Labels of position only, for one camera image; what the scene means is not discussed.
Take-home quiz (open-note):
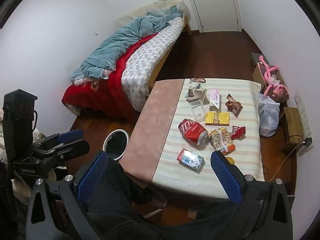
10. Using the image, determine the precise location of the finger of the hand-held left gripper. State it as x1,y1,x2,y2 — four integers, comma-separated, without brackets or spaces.
42,140,90,166
32,129,84,150

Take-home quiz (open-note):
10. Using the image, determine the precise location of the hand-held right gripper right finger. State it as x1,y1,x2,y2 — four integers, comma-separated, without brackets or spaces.
211,150,293,240

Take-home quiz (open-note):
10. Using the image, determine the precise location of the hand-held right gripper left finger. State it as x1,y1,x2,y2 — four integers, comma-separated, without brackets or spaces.
25,150,108,240

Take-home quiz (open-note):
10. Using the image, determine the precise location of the white round trash bin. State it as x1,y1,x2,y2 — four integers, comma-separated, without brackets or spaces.
103,129,130,161

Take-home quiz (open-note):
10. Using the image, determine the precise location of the orange nut snack bag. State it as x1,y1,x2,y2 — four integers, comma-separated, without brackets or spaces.
209,127,236,155

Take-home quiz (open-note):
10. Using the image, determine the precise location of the brown snack wrapper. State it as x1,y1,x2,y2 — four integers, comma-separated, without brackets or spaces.
226,94,243,118

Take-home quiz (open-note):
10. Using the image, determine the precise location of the cream cookie wrapper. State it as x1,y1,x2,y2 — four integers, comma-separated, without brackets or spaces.
185,83,208,103

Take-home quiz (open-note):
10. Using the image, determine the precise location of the small milk carton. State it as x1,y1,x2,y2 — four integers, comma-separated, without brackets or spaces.
177,148,205,172

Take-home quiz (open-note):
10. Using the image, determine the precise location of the small red wrapper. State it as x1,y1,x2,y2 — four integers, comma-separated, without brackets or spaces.
230,125,246,140

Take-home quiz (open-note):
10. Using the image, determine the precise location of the red blanket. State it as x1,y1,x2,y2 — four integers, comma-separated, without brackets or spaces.
62,31,160,120

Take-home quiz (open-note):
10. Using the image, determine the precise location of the pink garment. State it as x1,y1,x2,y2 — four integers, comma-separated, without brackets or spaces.
74,70,113,85

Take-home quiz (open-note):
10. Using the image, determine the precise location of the crushed red soda can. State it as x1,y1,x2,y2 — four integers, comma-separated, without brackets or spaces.
178,118,209,146

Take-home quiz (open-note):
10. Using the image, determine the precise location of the yellow flat box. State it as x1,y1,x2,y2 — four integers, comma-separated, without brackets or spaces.
205,112,230,126

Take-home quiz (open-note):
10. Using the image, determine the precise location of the white table leg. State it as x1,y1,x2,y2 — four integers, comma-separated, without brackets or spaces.
142,190,168,218

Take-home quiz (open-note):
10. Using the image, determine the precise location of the clear plastic container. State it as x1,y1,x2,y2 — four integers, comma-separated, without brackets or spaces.
191,100,208,121

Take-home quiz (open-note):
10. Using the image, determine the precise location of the white plastic bag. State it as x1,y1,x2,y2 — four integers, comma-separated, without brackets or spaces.
257,94,280,137

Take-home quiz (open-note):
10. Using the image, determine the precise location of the pink white carton box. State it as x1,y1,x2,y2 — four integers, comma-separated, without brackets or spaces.
209,89,222,112

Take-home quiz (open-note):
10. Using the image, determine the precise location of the small wooden box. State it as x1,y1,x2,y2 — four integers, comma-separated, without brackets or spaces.
280,107,304,153

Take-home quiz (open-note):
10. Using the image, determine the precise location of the pink table cloth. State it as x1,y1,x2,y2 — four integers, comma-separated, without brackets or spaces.
119,79,185,188

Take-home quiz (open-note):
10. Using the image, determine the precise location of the pink plush toy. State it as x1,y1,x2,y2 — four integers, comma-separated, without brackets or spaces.
259,55,289,98

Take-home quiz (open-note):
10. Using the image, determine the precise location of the cardboard box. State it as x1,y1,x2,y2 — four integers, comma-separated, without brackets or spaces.
251,53,283,94

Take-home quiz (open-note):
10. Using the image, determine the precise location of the blue-green quilt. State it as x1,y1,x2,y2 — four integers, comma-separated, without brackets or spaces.
69,6,185,84

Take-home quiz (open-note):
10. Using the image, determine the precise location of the grey white checkered sheet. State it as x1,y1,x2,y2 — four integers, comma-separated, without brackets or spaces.
121,17,185,112

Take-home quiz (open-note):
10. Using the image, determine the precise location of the cream headboard cloth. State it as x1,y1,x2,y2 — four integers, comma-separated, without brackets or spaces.
117,0,187,23

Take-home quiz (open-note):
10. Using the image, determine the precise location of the white door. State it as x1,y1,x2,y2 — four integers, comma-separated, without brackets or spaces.
181,0,243,33

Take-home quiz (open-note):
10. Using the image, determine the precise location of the thin charger cable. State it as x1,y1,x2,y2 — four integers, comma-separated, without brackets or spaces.
262,142,304,183

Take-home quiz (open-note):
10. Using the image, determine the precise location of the wall socket panel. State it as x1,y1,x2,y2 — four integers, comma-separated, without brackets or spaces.
294,90,314,150

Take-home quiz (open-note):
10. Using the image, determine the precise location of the wooden bed frame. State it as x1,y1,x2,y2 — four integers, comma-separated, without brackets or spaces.
147,17,193,93

